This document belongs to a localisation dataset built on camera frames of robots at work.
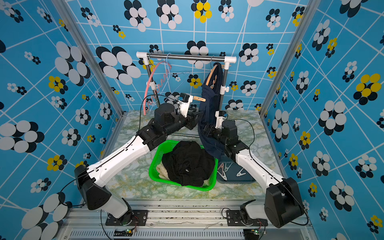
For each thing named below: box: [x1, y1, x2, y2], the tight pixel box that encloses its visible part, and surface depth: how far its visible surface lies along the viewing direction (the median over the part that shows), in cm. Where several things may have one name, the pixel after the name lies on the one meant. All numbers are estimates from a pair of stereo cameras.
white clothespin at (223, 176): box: [216, 170, 228, 181], surface depth 88 cm
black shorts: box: [162, 140, 215, 187], surface depth 82 cm
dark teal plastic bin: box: [217, 162, 257, 184], surface depth 88 cm
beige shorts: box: [156, 162, 170, 180], surface depth 85 cm
